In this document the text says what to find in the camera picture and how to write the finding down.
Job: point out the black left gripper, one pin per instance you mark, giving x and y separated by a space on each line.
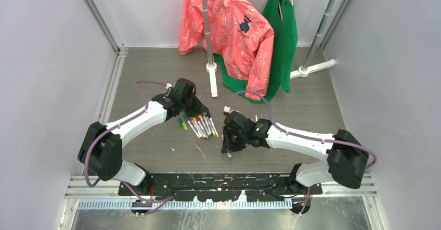
198 109

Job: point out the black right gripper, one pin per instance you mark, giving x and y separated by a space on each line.
228 145

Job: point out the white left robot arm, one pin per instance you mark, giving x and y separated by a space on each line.
101 151

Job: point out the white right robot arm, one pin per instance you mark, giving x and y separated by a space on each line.
340 158

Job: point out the brown cap marker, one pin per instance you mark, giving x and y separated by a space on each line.
206 125

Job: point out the white left rack foot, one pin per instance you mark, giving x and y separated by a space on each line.
211 69

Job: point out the left rack pole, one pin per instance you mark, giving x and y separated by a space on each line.
207 31

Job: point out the rack pole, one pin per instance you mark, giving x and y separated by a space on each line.
318 34
207 31

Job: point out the pink printed jacket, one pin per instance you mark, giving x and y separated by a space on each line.
239 33

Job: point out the green hanging shirt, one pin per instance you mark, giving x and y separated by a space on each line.
284 48

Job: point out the right rack pole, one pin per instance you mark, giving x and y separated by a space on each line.
318 34

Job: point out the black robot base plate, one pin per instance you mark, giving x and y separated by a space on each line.
225 190

